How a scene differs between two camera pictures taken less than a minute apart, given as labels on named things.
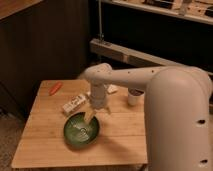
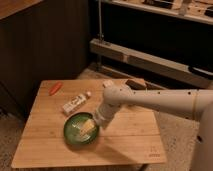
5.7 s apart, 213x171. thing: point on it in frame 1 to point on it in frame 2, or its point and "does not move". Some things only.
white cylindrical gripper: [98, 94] to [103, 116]
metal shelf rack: [164, 33] does not move
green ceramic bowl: [79, 131] does not move
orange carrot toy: [55, 88] does not move
